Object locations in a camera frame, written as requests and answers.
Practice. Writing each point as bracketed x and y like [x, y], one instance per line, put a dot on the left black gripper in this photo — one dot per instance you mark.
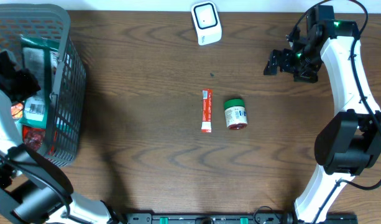
[27, 88]

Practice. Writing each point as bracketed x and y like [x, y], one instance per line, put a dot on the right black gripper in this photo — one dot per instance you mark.
[284, 55]

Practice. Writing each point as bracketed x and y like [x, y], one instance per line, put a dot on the red snack packet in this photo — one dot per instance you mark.
[33, 138]

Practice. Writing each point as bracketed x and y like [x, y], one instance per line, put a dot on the green lid seasoning jar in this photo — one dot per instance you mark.
[235, 114]

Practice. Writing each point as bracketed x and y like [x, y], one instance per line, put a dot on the red stick sachet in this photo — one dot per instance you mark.
[207, 111]

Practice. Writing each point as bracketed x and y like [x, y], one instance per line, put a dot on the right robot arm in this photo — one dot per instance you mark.
[351, 142]

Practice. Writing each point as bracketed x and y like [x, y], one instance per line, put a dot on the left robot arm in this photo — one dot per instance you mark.
[32, 189]

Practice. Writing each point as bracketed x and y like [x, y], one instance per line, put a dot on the white barcode scanner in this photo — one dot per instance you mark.
[206, 22]

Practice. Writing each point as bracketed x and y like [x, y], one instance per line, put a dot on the orange tissue pack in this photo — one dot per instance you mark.
[17, 110]

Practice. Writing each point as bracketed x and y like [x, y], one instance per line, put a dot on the grey plastic mesh basket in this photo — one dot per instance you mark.
[50, 24]

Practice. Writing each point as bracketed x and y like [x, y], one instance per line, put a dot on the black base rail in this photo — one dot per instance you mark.
[264, 217]

